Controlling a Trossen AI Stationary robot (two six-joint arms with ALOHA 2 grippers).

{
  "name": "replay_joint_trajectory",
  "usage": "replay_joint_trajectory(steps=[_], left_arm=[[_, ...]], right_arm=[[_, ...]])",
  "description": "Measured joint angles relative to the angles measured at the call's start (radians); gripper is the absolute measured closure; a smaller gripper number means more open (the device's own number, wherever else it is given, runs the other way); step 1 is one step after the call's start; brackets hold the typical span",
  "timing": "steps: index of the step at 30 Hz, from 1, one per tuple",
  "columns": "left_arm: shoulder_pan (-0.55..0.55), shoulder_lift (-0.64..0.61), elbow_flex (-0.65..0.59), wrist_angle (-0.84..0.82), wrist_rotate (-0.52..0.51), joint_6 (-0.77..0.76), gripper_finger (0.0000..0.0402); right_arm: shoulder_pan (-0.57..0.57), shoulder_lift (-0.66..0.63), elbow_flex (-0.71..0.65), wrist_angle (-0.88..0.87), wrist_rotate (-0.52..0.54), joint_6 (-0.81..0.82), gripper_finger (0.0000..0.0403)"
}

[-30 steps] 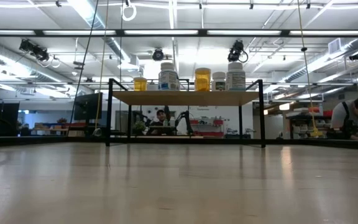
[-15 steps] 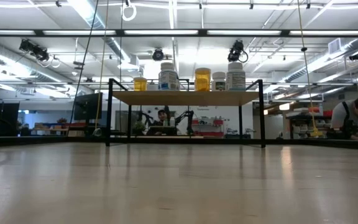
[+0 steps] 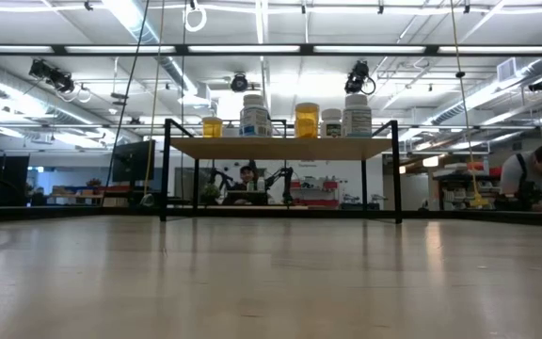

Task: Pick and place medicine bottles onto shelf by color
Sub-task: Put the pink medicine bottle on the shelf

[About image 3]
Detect shelving with red bins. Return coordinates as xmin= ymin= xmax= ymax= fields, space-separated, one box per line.
xmin=433 ymin=157 xmax=505 ymax=212

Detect person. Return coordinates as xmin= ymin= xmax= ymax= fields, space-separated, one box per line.
xmin=494 ymin=142 xmax=542 ymax=214
xmin=223 ymin=164 xmax=270 ymax=206

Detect round black ceiling fixture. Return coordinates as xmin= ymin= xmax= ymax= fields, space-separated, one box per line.
xmin=230 ymin=72 xmax=250 ymax=93

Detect background workbench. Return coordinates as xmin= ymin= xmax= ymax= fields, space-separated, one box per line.
xmin=47 ymin=178 xmax=126 ymax=207

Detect white hanging ring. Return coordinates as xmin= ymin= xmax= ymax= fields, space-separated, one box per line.
xmin=184 ymin=0 xmax=208 ymax=33

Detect black monitor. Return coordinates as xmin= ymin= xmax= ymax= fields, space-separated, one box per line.
xmin=111 ymin=139 xmax=157 ymax=184

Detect tan hanging cable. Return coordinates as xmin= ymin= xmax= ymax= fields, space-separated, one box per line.
xmin=142 ymin=0 xmax=167 ymax=202

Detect white ceiling air vent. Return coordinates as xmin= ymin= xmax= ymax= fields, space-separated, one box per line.
xmin=496 ymin=56 xmax=518 ymax=83

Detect black hanging cable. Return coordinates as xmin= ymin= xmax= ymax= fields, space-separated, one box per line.
xmin=100 ymin=0 xmax=151 ymax=206

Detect small green plant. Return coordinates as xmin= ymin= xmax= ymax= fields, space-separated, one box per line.
xmin=201 ymin=183 xmax=223 ymax=205

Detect white rack red bins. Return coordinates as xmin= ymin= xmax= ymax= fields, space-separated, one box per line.
xmin=289 ymin=176 xmax=343 ymax=208

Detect amber pill bottle white cap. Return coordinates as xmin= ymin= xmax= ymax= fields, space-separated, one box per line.
xmin=294 ymin=102 xmax=320 ymax=139

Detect dark background cabinet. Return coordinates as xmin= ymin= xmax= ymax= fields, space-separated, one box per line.
xmin=0 ymin=154 xmax=31 ymax=207

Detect yellow hanging cable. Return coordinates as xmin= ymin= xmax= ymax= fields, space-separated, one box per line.
xmin=448 ymin=0 xmax=489 ymax=209

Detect wooden shelf black metal frame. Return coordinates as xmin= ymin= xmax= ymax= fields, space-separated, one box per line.
xmin=159 ymin=117 xmax=404 ymax=225

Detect black overhead camera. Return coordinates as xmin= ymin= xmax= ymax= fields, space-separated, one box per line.
xmin=344 ymin=59 xmax=377 ymax=96

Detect white bottle blue banded label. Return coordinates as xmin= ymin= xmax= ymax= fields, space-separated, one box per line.
xmin=239 ymin=93 xmax=274 ymax=138

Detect black ceiling camera cluster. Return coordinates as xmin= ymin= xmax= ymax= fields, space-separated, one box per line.
xmin=28 ymin=58 xmax=75 ymax=94

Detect black overhead light beam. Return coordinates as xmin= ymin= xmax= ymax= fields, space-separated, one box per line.
xmin=0 ymin=43 xmax=542 ymax=58

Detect white aspirin bottle green label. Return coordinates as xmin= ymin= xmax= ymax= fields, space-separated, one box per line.
xmin=323 ymin=107 xmax=345 ymax=138

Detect squat amber pill bottle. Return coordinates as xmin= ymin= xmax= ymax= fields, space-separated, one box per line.
xmin=201 ymin=116 xmax=224 ymax=138

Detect white supplement bottle text label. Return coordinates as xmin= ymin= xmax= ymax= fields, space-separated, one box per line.
xmin=342 ymin=92 xmax=373 ymax=138

